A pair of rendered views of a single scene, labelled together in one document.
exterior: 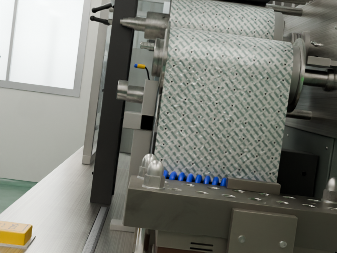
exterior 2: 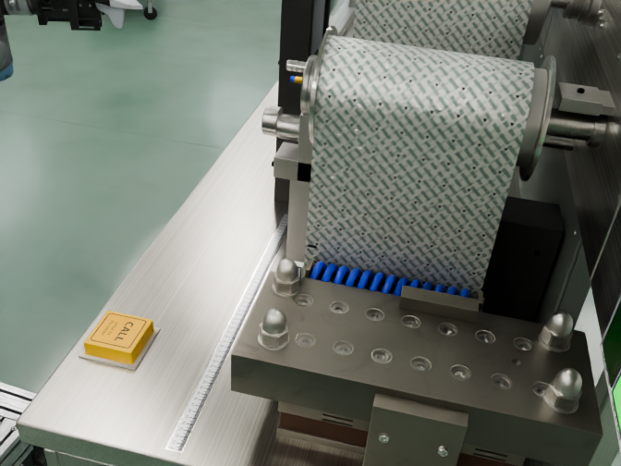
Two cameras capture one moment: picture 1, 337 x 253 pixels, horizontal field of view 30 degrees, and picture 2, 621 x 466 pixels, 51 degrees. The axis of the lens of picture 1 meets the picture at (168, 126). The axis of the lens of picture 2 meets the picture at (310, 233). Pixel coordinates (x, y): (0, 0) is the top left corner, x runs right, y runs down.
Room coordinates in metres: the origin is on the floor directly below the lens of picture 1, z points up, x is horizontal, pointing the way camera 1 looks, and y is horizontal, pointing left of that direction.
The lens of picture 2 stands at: (0.47, -0.14, 1.56)
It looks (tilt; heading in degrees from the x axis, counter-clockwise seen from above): 34 degrees down; 13
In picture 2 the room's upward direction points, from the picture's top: 4 degrees clockwise
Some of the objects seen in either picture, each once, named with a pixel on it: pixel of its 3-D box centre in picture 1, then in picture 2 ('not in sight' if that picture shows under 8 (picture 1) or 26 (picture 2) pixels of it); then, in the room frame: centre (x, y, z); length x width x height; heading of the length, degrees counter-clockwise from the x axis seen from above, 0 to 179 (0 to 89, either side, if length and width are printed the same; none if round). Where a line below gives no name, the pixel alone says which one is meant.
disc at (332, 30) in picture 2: (164, 58); (324, 87); (1.23, 0.02, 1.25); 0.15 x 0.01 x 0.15; 2
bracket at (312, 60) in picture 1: (319, 61); (584, 97); (1.24, -0.28, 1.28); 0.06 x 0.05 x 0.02; 92
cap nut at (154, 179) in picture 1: (155, 173); (273, 325); (1.01, 0.01, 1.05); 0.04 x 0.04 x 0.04
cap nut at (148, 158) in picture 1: (149, 166); (286, 274); (1.10, 0.02, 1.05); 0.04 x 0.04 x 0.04
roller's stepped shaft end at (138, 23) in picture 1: (133, 23); not in sight; (1.48, 0.11, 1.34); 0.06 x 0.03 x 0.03; 92
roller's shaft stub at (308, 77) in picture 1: (313, 78); (570, 124); (1.24, -0.27, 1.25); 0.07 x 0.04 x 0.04; 92
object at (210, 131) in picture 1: (219, 138); (399, 223); (1.17, -0.10, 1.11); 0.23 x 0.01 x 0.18; 92
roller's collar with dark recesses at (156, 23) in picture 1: (158, 26); not in sight; (1.48, 0.05, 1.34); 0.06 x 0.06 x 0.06; 2
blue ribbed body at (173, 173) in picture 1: (217, 185); (392, 288); (1.15, -0.10, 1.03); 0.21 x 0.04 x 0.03; 92
